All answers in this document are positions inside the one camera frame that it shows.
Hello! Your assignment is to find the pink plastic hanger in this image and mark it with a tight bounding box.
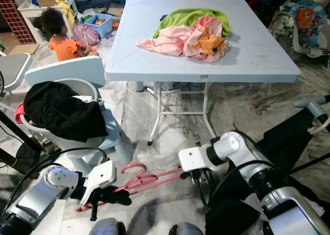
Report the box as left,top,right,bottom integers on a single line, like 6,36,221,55
113,172,185,194
76,163,185,212

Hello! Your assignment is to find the pink garment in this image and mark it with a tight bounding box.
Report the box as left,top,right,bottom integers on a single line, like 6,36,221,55
135,16,230,63

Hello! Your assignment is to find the grey robot left leg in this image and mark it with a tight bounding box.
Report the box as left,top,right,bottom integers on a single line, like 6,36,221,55
89,217,124,235

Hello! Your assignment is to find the grey robot leg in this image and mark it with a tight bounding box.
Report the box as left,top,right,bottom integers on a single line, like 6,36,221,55
89,217,124,235
168,222,207,235

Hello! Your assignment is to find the grey robot right leg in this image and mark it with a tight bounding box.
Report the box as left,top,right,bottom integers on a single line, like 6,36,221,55
168,222,207,235

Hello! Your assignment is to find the white laundry basket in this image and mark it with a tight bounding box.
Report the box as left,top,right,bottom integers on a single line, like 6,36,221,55
16,79,109,154

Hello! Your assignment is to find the black garment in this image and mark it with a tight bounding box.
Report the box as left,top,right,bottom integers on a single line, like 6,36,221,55
24,81,109,143

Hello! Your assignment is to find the large black cloth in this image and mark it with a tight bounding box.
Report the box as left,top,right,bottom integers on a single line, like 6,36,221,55
205,109,330,235

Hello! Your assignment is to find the red cloth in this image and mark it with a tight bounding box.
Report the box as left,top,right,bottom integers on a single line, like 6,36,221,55
14,104,26,123

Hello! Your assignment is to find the light blue plastic chair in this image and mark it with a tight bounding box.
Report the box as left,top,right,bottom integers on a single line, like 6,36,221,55
25,56,135,166

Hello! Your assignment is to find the light blue folding table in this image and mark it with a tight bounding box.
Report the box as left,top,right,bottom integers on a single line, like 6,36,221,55
105,0,303,146

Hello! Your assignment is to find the child in orange shirt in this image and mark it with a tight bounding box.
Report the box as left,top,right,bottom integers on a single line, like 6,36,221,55
39,7,100,62

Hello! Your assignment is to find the grey stool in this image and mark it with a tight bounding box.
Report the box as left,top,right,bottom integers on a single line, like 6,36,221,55
0,52,31,94

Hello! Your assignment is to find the green garment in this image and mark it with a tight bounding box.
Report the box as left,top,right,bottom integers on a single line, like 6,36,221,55
152,8,232,39

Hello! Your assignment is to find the purple backpack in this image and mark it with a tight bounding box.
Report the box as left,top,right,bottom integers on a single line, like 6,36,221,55
72,23,102,46

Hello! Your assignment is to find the blue toy bin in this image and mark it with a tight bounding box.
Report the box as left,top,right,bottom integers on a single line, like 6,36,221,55
82,12,114,38

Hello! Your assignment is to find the colourful baby bouncer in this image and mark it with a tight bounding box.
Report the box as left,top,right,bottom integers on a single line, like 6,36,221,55
286,1,330,59

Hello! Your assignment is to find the white toy shelf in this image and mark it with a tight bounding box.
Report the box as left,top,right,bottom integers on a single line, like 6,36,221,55
18,0,78,40

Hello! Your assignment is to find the brick pattern toy house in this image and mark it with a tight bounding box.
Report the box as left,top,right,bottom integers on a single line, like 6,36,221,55
0,0,35,44

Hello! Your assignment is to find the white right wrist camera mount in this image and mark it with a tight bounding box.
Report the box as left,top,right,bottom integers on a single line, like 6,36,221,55
178,145,218,173

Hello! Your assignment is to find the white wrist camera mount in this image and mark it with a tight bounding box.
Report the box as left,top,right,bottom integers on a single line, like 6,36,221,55
81,160,118,205
178,145,218,173

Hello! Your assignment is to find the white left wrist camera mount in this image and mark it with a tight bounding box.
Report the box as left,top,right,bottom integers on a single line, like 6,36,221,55
81,160,118,205

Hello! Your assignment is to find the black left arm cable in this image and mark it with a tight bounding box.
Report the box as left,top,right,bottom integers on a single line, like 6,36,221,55
14,147,109,215

